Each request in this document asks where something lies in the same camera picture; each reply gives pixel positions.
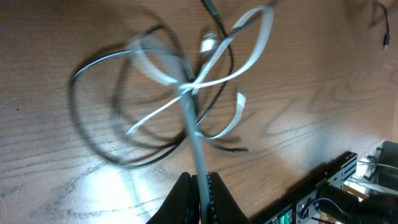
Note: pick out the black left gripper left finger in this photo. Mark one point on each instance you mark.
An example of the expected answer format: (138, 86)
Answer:
(181, 206)

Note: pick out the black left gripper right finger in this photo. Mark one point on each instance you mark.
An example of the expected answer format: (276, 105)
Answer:
(223, 208)

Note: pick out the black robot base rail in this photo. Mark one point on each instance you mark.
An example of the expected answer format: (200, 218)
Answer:
(321, 191)

